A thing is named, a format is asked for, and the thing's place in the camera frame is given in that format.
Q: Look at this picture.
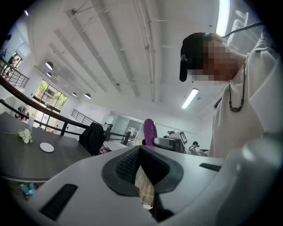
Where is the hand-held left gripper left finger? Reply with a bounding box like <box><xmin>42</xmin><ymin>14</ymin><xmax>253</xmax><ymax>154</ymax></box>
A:
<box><xmin>27</xmin><ymin>145</ymin><xmax>157</xmax><ymax>226</ymax></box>

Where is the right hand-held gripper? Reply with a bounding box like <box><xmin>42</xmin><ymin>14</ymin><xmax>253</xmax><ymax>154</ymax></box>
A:
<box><xmin>154</xmin><ymin>131</ymin><xmax>188</xmax><ymax>153</ymax></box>

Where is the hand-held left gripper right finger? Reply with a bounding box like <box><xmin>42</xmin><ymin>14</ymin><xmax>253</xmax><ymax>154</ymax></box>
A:
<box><xmin>140</xmin><ymin>145</ymin><xmax>224</xmax><ymax>223</ymax></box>

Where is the purple eggplant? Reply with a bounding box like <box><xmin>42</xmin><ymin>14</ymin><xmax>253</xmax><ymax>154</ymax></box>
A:
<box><xmin>143</xmin><ymin>118</ymin><xmax>158</xmax><ymax>146</ymax></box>

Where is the person's right forearm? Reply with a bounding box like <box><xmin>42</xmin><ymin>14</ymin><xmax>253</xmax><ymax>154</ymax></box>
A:
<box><xmin>185</xmin><ymin>148</ymin><xmax>210</xmax><ymax>158</ymax></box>

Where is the dark grey table top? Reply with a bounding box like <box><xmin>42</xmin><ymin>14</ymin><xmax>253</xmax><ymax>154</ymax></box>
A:
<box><xmin>0</xmin><ymin>111</ymin><xmax>93</xmax><ymax>182</ymax></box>

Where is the black jacket on chair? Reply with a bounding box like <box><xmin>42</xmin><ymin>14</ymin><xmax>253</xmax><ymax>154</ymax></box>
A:
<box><xmin>79</xmin><ymin>122</ymin><xmax>106</xmax><ymax>156</ymax></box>

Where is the checked cloth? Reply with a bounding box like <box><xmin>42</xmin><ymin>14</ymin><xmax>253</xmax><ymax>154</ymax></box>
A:
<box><xmin>100</xmin><ymin>141</ymin><xmax>129</xmax><ymax>155</ymax></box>

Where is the white round plate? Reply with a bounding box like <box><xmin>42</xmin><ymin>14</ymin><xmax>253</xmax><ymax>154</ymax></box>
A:
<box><xmin>39</xmin><ymin>142</ymin><xmax>55</xmax><ymax>153</ymax></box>

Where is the ceiling tube light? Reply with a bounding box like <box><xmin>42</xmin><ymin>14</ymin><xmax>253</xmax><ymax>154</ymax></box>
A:
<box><xmin>181</xmin><ymin>87</ymin><xmax>199</xmax><ymax>109</ymax></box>
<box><xmin>215</xmin><ymin>0</ymin><xmax>232</xmax><ymax>37</ymax></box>

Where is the black low railing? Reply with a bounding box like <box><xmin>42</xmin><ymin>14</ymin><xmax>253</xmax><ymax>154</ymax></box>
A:
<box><xmin>71</xmin><ymin>109</ymin><xmax>102</xmax><ymax>125</ymax></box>

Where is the blue plastic object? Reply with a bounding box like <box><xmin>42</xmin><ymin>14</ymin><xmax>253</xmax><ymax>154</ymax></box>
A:
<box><xmin>19</xmin><ymin>182</ymin><xmax>37</xmax><ymax>197</ymax></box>

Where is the person's beige sweatshirt torso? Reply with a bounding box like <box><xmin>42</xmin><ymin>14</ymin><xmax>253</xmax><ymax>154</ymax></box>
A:
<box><xmin>209</xmin><ymin>24</ymin><xmax>283</xmax><ymax>159</ymax></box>

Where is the white flower bouquet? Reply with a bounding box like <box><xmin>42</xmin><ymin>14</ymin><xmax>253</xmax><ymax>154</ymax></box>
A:
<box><xmin>3</xmin><ymin>128</ymin><xmax>33</xmax><ymax>144</ymax></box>

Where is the black metal railing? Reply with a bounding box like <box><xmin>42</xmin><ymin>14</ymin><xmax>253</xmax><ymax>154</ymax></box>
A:
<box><xmin>0</xmin><ymin>76</ymin><xmax>130</xmax><ymax>147</ymax></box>

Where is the white ceiling pipe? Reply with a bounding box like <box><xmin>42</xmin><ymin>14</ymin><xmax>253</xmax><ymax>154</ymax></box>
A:
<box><xmin>132</xmin><ymin>0</ymin><xmax>157</xmax><ymax>102</ymax></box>

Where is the large framed window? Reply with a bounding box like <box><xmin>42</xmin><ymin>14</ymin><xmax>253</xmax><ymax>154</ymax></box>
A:
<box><xmin>33</xmin><ymin>79</ymin><xmax>68</xmax><ymax>111</ymax></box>

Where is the person's head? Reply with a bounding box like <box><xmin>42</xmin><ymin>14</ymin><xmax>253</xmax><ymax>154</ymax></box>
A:
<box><xmin>180</xmin><ymin>32</ymin><xmax>246</xmax><ymax>83</ymax></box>

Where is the black balcony railing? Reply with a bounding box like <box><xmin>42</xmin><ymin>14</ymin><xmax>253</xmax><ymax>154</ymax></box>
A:
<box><xmin>0</xmin><ymin>57</ymin><xmax>30</xmax><ymax>88</ymax></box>

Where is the white charger cable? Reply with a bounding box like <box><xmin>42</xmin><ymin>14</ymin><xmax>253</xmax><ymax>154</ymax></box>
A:
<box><xmin>140</xmin><ymin>195</ymin><xmax>154</xmax><ymax>209</ymax></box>

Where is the dark bead necklace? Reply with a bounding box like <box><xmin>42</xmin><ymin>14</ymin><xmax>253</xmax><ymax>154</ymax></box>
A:
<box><xmin>227</xmin><ymin>63</ymin><xmax>246</xmax><ymax>113</ymax></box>

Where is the black head cable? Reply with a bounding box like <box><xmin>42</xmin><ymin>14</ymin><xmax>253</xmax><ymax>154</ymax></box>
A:
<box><xmin>221</xmin><ymin>21</ymin><xmax>263</xmax><ymax>43</ymax></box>

